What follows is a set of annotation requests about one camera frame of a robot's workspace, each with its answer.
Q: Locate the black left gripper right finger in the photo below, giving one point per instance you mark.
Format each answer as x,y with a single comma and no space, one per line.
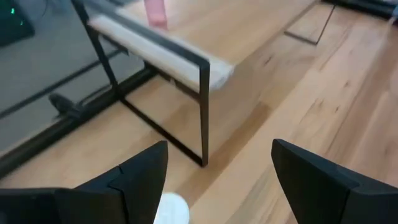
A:
326,196

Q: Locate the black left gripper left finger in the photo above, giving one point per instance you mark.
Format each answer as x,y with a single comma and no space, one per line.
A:
93,205

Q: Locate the orange medicine bottle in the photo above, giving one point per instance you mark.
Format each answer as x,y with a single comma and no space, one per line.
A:
172,210

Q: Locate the large pink medicine bottle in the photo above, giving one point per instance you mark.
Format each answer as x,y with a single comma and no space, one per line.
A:
155,14

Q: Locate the black computer with green lights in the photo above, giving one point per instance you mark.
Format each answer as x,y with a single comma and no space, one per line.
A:
15,28

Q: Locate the wooden shelf with metal frame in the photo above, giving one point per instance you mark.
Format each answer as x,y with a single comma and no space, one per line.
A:
217,31

